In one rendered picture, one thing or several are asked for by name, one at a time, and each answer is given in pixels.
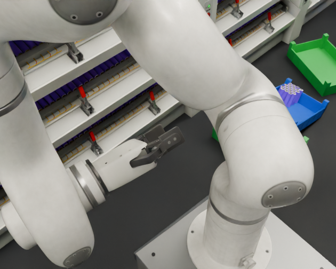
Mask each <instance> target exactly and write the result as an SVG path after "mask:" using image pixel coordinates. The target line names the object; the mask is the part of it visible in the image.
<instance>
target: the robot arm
mask: <svg viewBox="0 0 336 269"><path fill-rule="evenodd" d="M109 25H111V26H112V28H113V30H114V31H115V33H116V34H117V36H118V37H119V39H120V40H121V41H122V43H123V44H124V46H125V47H126V49H127V50H128V51H129V53H130V54H131V56H132V57H133V58H134V59H135V60H136V62H137V63H138V64H139V65H140V66H141V67H142V68H143V69H144V70H145V71H146V72H147V73H148V74H149V75H150V76H151V77H152V78H153V79H154V80H155V81H156V82H157V83H158V84H159V85H160V86H161V87H162V88H163V89H164V90H165V91H167V92H168V93H169V94H170V95H171V96H172V97H174V98H175V99H176V100H177V101H179V102H181V103H182V104H184V105H185V106H187V107H189V108H192V109H195V110H203V111H204V112H205V113H206V115H207V116H208V118H209V120H210V121H211V123H212V125H213V127H214V129H215V131H216V134H217V137H218V140H219V143H220V146H221V149H222V152H223V155H224V157H225V161H224V162H223V163H221V164H220V165H219V166H218V168H217V169H216V171H215V172H214V175H213V177H212V181H211V186H210V193H209V200H208V204H207V209H206V210H204V211H203V212H201V213H200V214H199V215H198V216H197V217H196V218H195V219H194V220H193V222H192V223H191V225H190V227H189V230H188V234H187V249H188V252H189V256H190V258H191V260H192V262H193V263H194V265H195V266H196V267H197V269H266V267H267V265H268V264H269V261H270V258H271V252H272V246H271V239H270V235H269V233H268V231H267V229H266V228H265V224H266V221H267V218H268V216H269V213H270V210H271V208H279V207H285V206H287V205H292V204H295V203H297V202H299V201H301V200H302V199H303V198H304V197H305V196H306V195H307V194H308V193H309V191H310V189H311V186H312V184H313V180H314V164H313V159H312V156H311V153H310V151H309V148H308V146H307V144H306V142H305V140H304V138H303V136H302V134H301V133H300V131H299V129H298V127H297V125H296V124H295V122H294V120H293V118H292V116H291V114H290V112H289V111H288V109H287V107H286V105H285V103H284V102H283V100H282V98H281V97H280V95H279V93H278V91H277V90H276V88H275V87H274V85H273V84H272V83H271V81H270V80H269V79H267V77H266V76H264V74H263V73H262V72H261V71H259V70H258V69H257V68H255V67H254V66H253V65H252V64H250V63H249V62H247V61H246V60H244V59H243V58H242V57H241V56H240V55H239V54H238V53H237V52H236V51H235V50H234V49H233V48H232V46H231V45H230V44H229V43H228V41H227V40H226V39H225V37H224V36H223V34H222V33H221V32H220V30H219V29H218V28H217V26H216V25H215V23H214V22H213V21H212V19H211V18H210V17H209V15H208V14H207V13H206V12H205V10H204V9H203V7H202V6H201V5H200V3H199V1H198V0H0V183H1V184H2V186H3V188H4V190H5V192H6V194H7V195H8V197H9V199H10V201H11V202H9V203H8V204H6V205H4V206H2V208H1V215H2V218H3V221H4V223H5V225H6V227H7V229H8V231H9V232H10V234H11V235H12V237H13V238H14V239H15V241H16V242H17V244H18V245H19V246H21V247H22V248H24V249H26V250H28V249H30V248H32V247H33V246H35V245H38V246H39V247H40V248H41V250H42V251H43V253H45V255H46V256H47V258H48V259H49V260H50V261H51V262H53V263H54V264H56V265H58V266H61V267H66V268H69V267H75V266H78V265H80V264H81V263H83V262H84V261H86V260H87V259H88V258H89V256H90V254H91V253H92V250H93V247H94V234H93V230H92V227H91V224H90V221H89V219H88V216H87V214H86V213H87V212H89V211H90V210H92V209H93V208H95V207H96V206H98V205H100V204H101V203H103V202H105V200H106V199H105V197H104V194H106V196H109V195H110V194H109V192H110V191H112V190H115V189H117V188H119V187H121V186H123V185H125V184H127V183H128V182H130V181H132V180H134V179H136V178H137V177H139V176H141V175H142V174H144V173H146V172H148V171H149V170H151V169H153V168H154V167H155V166H157V162H156V161H155V160H156V159H158V158H160V157H161V156H163V155H165V154H167V153H168V152H170V151H171V150H173V149H175V148H176V147H178V146H179V145H181V144H183V143H184V142H185V139H184V137H183V135H182V133H181V131H180V129H179V127H178V126H175V127H174V128H172V129H171V130H169V131H167V132H165V131H164V129H163V127H162V125H161V124H158V125H157V126H155V127H153V128H152V129H150V130H148V131H147V132H145V133H143V135H140V136H139V137H138V138H137V139H131V140H129V141H127V142H125V143H123V144H121V145H119V146H118V147H116V148H114V149H113V150H111V151H110V152H108V153H107V154H105V155H103V156H102V157H100V158H98V159H97V160H96V161H94V162H93V163H91V162H90V160H89V159H87V160H85V162H86V164H84V163H83V162H82V160H80V161H78V162H77V163H74V164H73V165H72V166H70V167H69V168H67V169H65V167H64V166H63V164H62V162H61V160H60V158H59V156H58V154H57V152H56V150H55V148H54V147H53V145H52V143H51V140H50V138H49V136H48V134H47V132H46V129H45V126H44V124H43V121H42V119H41V116H40V114H39V112H38V109H37V107H36V104H35V102H34V100H33V97H32V95H31V93H30V91H29V88H28V85H27V83H26V81H25V78H24V76H23V74H22V72H21V69H20V67H19V65H18V63H17V60H16V58H15V56H14V54H13V51H12V49H11V47H10V44H9V41H16V40H25V41H39V42H50V43H69V42H75V41H79V40H82V39H85V38H88V37H90V36H92V35H94V34H96V33H98V32H100V31H102V30H103V29H105V28H106V27H108V26H109ZM152 147H153V148H152ZM151 148H152V149H151Z"/></svg>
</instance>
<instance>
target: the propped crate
mask: <svg viewBox="0 0 336 269"><path fill-rule="evenodd" d="M291 82H292V79H290V78H287V79H286V81H285V83H284V84H288V83H291ZM284 84H282V86H284ZM280 86H281V85H280ZM280 86H277V87H275V88H276V90H277V91H279V88H280ZM328 104H329V101H328V100H326V99H325V100H324V101H323V102H322V103H320V102H319V101H317V100H315V99H314V98H312V97H310V96H308V95H307V94H305V93H302V94H301V96H300V98H299V100H298V102H297V103H294V105H291V106H290V107H287V109H288V111H289V112H290V114H291V116H292V118H293V120H294V122H295V124H296V125H297V127H298V129H299V131H301V130H303V129H304V128H306V127H307V126H309V125H310V124H312V123H313V122H315V121H316V120H317V119H319V118H320V117H322V115H323V113H324V111H325V109H326V108H327V106H328Z"/></svg>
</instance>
